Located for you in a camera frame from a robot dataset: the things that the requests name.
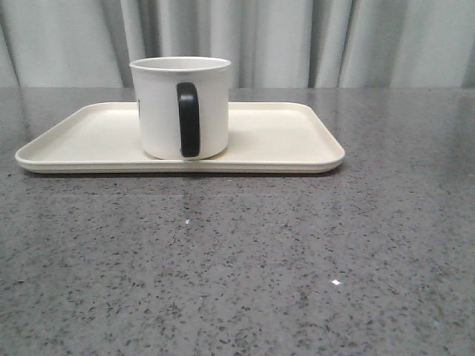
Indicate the white smiley mug black handle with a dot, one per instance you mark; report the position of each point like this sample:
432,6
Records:
183,104

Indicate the pale grey pleated curtain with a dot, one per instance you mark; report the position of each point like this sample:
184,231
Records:
271,44

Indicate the cream rectangular plastic tray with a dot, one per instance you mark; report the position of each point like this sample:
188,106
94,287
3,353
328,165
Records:
264,137

